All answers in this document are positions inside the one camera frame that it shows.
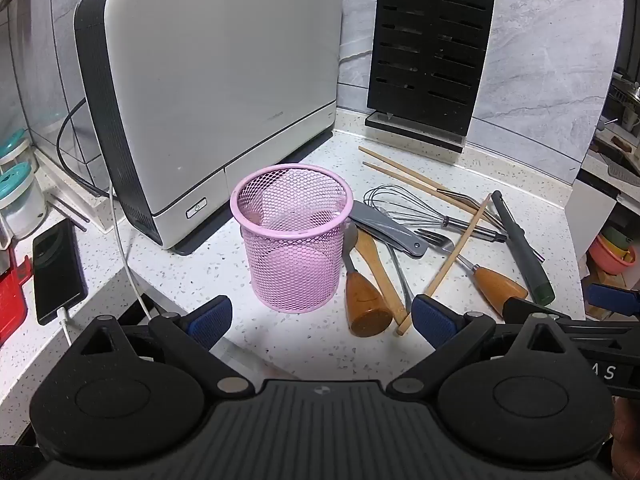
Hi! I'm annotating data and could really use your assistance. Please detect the teal lid plastic jar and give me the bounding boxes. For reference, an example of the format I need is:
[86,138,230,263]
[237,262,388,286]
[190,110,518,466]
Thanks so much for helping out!
[0,128,31,171]
[0,162,48,241]

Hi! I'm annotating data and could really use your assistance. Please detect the steel tongs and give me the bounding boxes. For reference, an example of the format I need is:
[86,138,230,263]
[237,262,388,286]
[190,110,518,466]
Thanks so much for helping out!
[437,189,506,235]

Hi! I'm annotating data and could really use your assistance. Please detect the gray handle kitchen tool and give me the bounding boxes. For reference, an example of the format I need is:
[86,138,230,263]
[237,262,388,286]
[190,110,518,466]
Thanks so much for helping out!
[491,191,556,307]

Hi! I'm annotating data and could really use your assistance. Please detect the white black countertop appliance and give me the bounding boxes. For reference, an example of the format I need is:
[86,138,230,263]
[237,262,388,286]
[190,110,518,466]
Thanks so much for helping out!
[74,0,343,256]

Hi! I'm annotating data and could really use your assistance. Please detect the steel wire whisk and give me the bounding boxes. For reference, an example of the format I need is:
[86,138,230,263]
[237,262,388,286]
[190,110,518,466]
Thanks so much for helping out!
[363,185,507,244]

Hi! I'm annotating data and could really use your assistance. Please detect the wooden spatula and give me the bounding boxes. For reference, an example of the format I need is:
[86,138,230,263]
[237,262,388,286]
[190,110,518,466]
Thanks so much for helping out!
[356,230,409,326]

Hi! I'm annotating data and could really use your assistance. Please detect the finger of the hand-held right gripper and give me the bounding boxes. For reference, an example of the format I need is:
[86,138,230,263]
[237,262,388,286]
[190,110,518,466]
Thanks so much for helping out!
[586,282,640,320]
[501,296,561,322]

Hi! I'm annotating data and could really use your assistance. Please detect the black slotted knife block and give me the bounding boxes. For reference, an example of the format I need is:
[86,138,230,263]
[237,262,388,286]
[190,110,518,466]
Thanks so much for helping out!
[364,0,497,155]

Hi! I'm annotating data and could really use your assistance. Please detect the black smartphone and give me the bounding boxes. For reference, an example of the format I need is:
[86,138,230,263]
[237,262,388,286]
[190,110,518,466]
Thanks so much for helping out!
[32,218,89,326]

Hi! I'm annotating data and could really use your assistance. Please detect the wooden handle steel fork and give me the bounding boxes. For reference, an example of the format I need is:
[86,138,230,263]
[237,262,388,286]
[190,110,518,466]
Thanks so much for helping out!
[417,229,529,305]

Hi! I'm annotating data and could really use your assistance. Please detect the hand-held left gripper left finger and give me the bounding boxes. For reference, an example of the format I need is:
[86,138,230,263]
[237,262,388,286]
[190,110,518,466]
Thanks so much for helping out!
[75,295,256,396]

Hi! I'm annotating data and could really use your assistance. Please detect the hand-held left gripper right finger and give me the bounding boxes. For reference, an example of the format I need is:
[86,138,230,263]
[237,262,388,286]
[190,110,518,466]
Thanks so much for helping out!
[387,294,581,396]

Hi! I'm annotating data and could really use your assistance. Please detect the wooden handle steel ladle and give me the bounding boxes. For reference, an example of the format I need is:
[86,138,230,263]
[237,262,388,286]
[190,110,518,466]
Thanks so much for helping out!
[342,222,394,337]

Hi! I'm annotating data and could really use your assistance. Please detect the pink plastic bowl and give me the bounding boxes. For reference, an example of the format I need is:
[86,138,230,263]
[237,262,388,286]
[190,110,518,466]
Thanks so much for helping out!
[587,234,637,277]

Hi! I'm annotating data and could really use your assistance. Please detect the thin metal rod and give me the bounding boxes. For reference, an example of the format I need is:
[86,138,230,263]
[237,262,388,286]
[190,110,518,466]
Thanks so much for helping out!
[50,192,92,224]
[47,200,88,233]

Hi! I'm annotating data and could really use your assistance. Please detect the wooden chopstick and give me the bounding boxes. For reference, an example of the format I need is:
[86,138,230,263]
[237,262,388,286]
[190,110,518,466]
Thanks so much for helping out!
[358,146,501,231]
[362,161,481,213]
[397,194,493,336]

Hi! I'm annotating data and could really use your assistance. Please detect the red box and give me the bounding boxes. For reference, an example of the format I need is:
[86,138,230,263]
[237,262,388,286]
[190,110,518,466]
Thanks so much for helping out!
[0,255,33,346]

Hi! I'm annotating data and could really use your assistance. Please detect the black power cable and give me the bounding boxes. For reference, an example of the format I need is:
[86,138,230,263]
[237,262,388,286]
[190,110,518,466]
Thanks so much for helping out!
[56,97,118,197]

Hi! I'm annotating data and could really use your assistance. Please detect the pink mesh utensil holder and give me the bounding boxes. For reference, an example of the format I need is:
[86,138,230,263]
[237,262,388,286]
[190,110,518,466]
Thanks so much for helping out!
[230,164,354,313]

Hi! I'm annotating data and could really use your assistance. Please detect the gray plastic spatula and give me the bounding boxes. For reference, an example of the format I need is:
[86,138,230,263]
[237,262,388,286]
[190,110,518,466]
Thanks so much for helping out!
[348,200,430,258]

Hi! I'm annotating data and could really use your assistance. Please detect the white charging cable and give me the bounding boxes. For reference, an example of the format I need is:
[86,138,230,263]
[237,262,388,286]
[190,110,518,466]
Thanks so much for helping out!
[56,185,153,342]

